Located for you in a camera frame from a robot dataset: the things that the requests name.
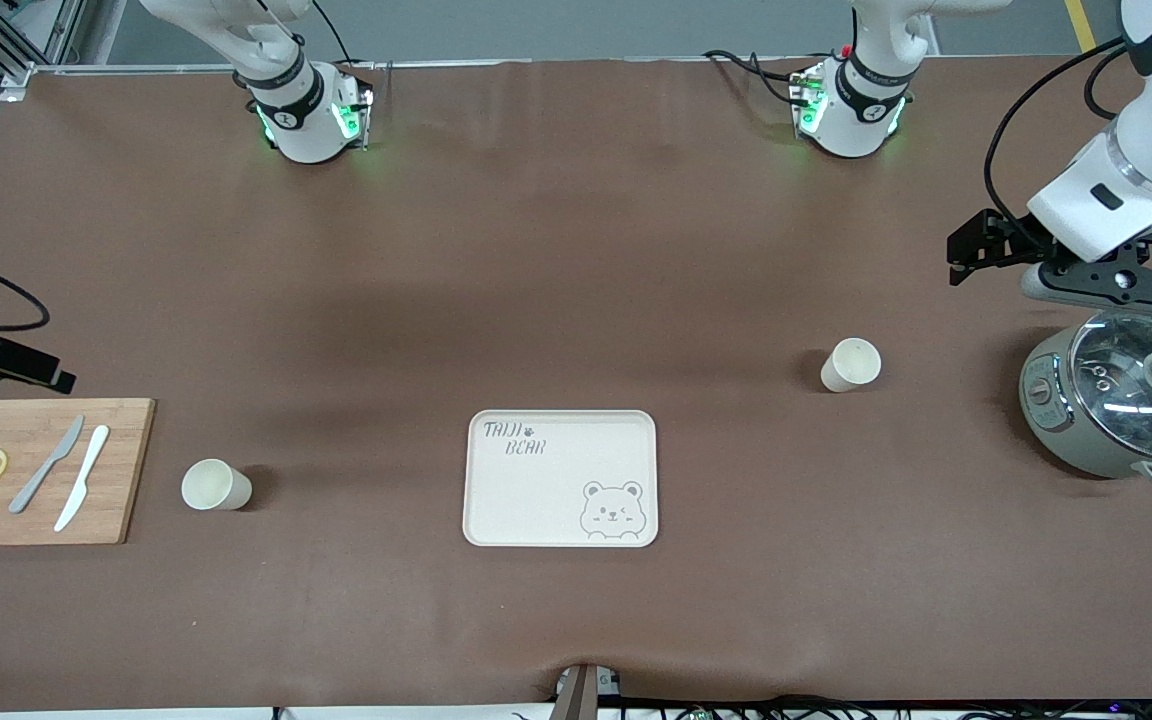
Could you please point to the white plastic cup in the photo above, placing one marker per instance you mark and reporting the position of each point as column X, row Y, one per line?
column 851, row 365
column 211, row 487

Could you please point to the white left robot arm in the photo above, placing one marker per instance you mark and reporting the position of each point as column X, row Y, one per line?
column 851, row 110

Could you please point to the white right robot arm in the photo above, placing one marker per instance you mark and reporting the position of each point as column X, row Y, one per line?
column 296, row 110

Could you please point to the grey plastic knife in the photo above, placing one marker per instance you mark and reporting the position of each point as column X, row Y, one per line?
column 46, row 465

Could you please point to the glass pot lid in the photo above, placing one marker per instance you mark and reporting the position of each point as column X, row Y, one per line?
column 1116, row 400

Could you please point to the white plastic knife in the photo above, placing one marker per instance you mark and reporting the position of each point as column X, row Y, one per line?
column 84, row 478

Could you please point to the bamboo cutting board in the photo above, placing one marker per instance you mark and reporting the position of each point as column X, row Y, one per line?
column 36, row 525

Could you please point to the grey electric cooking pot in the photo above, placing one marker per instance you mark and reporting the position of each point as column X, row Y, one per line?
column 1086, row 450

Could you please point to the brown table cover mat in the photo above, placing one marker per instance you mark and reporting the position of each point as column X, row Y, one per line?
column 536, row 250

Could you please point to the white tray with bear print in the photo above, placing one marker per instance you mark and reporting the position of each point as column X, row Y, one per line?
column 536, row 500

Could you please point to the aluminium frame structure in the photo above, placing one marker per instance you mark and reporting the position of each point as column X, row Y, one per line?
column 36, row 30

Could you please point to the table edge camera mount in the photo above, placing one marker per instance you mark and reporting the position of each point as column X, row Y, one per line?
column 581, row 695

